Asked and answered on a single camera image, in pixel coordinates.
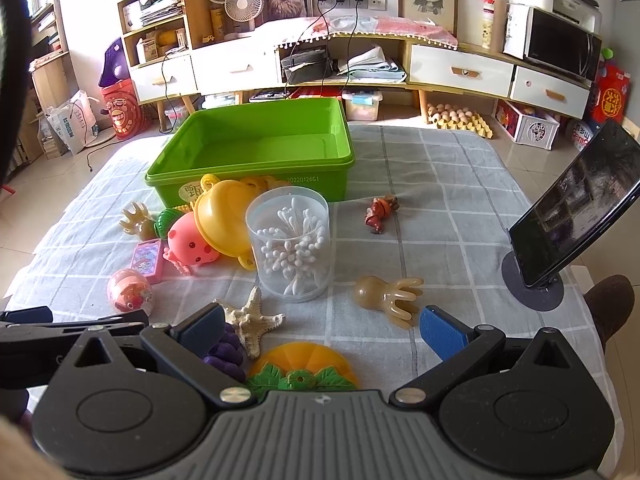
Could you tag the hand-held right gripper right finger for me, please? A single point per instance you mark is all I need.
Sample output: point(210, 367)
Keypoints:
point(442, 335)

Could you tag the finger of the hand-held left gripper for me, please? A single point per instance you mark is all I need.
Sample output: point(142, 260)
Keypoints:
point(75, 327)
point(25, 314)

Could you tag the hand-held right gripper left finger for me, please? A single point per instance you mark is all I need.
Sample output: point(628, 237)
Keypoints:
point(200, 330)

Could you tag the white hair claw clip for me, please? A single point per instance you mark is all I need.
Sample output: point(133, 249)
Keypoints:
point(250, 322)

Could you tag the pink clear capsule ball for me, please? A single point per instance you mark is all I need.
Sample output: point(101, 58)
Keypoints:
point(127, 292)

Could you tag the amber rubber octopus toy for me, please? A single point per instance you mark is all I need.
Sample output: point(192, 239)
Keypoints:
point(385, 297)
point(140, 225)

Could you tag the pink eraser box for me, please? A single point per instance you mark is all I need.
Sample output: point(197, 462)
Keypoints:
point(146, 261)

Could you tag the pink octopus toy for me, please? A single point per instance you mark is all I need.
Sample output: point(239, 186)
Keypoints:
point(190, 242)

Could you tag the clear cotton swab jar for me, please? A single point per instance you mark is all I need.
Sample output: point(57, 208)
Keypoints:
point(290, 260)

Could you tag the green plastic bin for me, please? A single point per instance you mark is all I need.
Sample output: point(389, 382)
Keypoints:
point(260, 130)

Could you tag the purple toy grapes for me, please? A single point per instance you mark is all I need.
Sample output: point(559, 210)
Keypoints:
point(230, 355)

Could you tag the grey checked blanket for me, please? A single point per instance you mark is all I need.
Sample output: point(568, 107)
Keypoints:
point(450, 260)

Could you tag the grey round phone stand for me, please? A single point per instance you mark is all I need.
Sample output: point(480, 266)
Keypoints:
point(535, 297)

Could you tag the orange toy fruit with leaves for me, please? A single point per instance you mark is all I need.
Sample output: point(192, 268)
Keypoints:
point(300, 357)

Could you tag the yellow toy pot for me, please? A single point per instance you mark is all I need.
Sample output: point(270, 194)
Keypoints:
point(220, 220)

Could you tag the green yellow toy corn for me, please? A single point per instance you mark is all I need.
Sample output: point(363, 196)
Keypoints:
point(165, 222)

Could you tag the red brown crab toy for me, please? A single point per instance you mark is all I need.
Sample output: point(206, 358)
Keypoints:
point(380, 210)

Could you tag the person's brown clad leg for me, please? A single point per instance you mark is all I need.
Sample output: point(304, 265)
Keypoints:
point(610, 310)

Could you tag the black smartphone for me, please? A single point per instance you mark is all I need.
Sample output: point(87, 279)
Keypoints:
point(575, 210)

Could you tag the white plastic bag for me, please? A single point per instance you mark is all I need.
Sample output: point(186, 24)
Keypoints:
point(72, 125)

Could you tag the tray of eggs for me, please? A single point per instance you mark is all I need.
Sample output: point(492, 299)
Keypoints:
point(460, 120)

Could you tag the cardboard boxes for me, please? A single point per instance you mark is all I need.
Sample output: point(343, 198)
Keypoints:
point(47, 95)

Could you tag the red printed bucket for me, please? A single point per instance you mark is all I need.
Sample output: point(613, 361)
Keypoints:
point(122, 110)

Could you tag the white printed crate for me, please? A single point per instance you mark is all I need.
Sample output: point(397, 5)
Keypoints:
point(530, 127)

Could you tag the clear storage box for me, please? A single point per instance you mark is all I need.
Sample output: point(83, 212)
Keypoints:
point(218, 101)
point(362, 106)

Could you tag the dark blurred object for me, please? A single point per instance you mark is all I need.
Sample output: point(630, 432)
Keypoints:
point(12, 60)

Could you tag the white cabinet drawer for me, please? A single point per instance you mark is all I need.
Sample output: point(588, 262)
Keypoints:
point(162, 77)
point(460, 70)
point(550, 92)
point(235, 67)

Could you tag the purple plastic toy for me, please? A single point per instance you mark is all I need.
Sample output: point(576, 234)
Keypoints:
point(115, 62)

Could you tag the wooden white cabinet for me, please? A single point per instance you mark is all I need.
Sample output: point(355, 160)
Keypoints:
point(235, 60)

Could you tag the folded light cloths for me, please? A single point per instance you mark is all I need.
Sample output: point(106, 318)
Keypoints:
point(372, 65)

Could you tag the black grey bag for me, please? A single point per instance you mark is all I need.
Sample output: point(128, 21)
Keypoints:
point(305, 66)

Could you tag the red gift box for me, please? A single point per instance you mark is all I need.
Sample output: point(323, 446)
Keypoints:
point(612, 97)

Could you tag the pink fringed cloth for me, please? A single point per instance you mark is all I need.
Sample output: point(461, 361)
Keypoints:
point(390, 27)

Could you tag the black microwave oven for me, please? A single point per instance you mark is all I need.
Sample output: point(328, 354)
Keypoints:
point(555, 42)

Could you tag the tall white canister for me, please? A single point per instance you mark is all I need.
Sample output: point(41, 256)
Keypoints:
point(490, 20)

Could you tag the stack of papers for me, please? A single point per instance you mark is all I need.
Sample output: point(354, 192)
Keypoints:
point(160, 10)

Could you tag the small white fan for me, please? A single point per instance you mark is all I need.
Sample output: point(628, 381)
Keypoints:
point(243, 5)

